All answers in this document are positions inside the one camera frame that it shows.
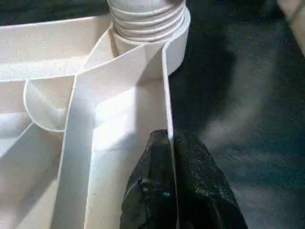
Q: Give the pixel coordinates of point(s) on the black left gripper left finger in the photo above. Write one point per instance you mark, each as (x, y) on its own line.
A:
(150, 190)

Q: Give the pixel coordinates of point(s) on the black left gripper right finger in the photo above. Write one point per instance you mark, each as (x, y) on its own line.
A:
(202, 190)

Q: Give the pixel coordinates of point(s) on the white plastic table top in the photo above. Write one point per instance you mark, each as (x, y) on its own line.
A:
(47, 59)

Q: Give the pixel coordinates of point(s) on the white plastic table leg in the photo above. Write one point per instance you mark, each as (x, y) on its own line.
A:
(147, 19)

